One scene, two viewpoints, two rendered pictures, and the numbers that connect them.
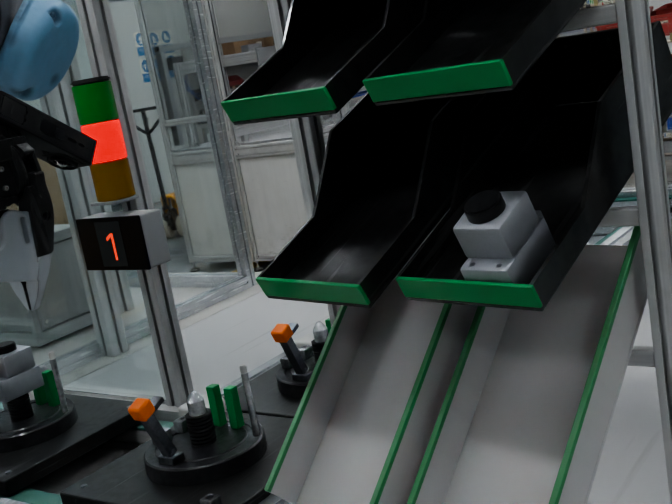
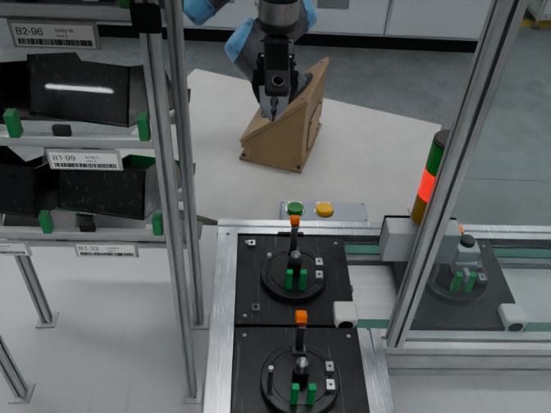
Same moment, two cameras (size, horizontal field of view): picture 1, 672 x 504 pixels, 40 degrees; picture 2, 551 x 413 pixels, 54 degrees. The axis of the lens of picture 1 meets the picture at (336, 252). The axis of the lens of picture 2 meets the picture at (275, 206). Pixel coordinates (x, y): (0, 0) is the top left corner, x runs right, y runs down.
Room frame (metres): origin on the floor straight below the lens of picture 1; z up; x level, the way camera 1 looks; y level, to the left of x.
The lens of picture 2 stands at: (1.54, -0.34, 1.86)
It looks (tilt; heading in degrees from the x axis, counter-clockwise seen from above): 43 degrees down; 139
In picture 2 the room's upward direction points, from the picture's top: 4 degrees clockwise
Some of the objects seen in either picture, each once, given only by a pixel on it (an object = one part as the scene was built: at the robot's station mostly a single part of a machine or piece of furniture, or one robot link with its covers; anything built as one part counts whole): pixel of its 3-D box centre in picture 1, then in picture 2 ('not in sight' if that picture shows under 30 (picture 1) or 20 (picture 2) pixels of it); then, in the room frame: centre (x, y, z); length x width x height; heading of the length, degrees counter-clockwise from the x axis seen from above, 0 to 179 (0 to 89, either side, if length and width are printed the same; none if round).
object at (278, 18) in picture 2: not in sight; (276, 8); (0.80, 0.28, 1.45); 0.08 x 0.08 x 0.05
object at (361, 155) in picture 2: not in sight; (277, 154); (0.53, 0.53, 0.84); 0.90 x 0.70 x 0.03; 32
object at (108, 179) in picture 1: (112, 179); (430, 206); (1.21, 0.27, 1.28); 0.05 x 0.05 x 0.05
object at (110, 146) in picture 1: (104, 141); (438, 182); (1.21, 0.27, 1.33); 0.05 x 0.05 x 0.05
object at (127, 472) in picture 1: (200, 423); (294, 264); (1.01, 0.19, 1.01); 0.24 x 0.24 x 0.13; 53
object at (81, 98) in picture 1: (95, 102); (446, 156); (1.21, 0.27, 1.38); 0.05 x 0.05 x 0.05
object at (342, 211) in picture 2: not in sight; (322, 220); (0.88, 0.39, 0.93); 0.21 x 0.07 x 0.06; 53
